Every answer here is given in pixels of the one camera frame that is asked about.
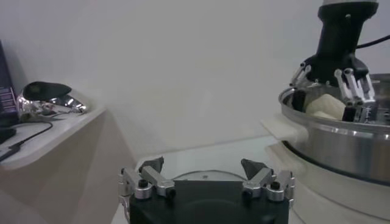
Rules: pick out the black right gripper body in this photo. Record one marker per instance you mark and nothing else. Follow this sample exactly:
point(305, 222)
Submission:
point(338, 36)

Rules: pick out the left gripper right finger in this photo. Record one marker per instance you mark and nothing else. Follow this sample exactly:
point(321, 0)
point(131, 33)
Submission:
point(259, 181)

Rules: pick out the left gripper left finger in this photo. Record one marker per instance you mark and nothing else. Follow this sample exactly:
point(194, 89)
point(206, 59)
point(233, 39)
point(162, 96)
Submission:
point(155, 179)

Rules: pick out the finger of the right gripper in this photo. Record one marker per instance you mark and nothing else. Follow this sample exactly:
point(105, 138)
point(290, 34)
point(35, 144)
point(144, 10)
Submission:
point(298, 100)
point(350, 88)

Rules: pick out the white steamed baozi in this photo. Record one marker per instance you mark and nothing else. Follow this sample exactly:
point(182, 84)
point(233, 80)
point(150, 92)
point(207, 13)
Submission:
point(324, 106)

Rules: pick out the glass pot lid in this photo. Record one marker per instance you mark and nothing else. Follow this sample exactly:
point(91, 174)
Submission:
point(207, 176)

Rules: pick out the stainless steel steamer pot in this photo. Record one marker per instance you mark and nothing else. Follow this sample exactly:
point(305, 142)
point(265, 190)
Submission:
point(335, 146)

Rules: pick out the cream electric cooker base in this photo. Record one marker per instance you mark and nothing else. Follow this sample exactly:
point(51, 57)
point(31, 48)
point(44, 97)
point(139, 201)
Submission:
point(335, 198)

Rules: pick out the white side table rounded top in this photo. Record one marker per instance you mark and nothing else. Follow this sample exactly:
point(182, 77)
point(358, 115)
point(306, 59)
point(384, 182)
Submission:
point(76, 176)

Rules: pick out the grey usb dongle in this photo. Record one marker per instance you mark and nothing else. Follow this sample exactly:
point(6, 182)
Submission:
point(7, 152)

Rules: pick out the black laptop bright screen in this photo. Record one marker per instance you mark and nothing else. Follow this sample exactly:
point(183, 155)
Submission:
point(6, 91)

